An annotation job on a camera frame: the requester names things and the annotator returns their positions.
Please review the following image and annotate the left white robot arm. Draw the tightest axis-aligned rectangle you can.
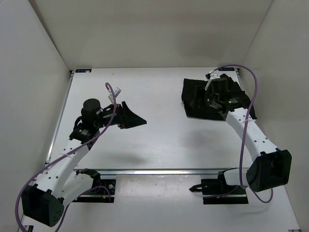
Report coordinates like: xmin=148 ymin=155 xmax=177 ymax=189
xmin=21 ymin=99 xmax=147 ymax=227

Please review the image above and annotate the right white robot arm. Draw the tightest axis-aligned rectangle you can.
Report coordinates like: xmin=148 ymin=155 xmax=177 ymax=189
xmin=182 ymin=74 xmax=292 ymax=194

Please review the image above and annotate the front aluminium rail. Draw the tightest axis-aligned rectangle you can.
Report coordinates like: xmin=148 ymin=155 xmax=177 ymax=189
xmin=98 ymin=169 xmax=224 ymax=176

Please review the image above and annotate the blue table label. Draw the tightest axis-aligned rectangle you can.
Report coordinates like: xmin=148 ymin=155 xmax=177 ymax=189
xmin=218 ymin=67 xmax=235 ymax=72
xmin=75 ymin=69 xmax=92 ymax=73

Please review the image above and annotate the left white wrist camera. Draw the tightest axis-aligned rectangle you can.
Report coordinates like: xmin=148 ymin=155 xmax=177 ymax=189
xmin=108 ymin=87 xmax=122 ymax=104

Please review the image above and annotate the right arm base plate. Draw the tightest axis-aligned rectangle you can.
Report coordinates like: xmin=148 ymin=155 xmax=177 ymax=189
xmin=189 ymin=179 xmax=249 ymax=205

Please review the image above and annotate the black pleated skirt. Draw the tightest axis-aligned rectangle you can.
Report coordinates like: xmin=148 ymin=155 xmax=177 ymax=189
xmin=181 ymin=73 xmax=251 ymax=121

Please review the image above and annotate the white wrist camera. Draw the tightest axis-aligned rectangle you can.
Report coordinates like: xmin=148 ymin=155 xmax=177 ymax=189
xmin=108 ymin=87 xmax=122 ymax=104
xmin=205 ymin=70 xmax=220 ymax=84

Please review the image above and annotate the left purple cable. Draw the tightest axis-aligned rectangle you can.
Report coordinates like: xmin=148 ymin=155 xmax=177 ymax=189
xmin=14 ymin=83 xmax=121 ymax=232

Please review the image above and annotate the right blue table label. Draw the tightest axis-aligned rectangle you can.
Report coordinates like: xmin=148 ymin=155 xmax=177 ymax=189
xmin=218 ymin=67 xmax=235 ymax=72

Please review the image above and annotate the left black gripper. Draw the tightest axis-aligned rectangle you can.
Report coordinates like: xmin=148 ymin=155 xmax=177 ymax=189
xmin=97 ymin=98 xmax=148 ymax=126

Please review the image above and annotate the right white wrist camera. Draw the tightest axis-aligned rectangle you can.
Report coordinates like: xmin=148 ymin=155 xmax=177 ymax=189
xmin=205 ymin=70 xmax=220 ymax=84

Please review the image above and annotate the left blue table label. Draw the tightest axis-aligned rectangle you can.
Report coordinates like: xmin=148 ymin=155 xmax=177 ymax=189
xmin=75 ymin=69 xmax=92 ymax=73

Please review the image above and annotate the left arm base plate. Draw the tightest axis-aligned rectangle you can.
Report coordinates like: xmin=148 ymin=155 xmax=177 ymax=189
xmin=73 ymin=175 xmax=116 ymax=203

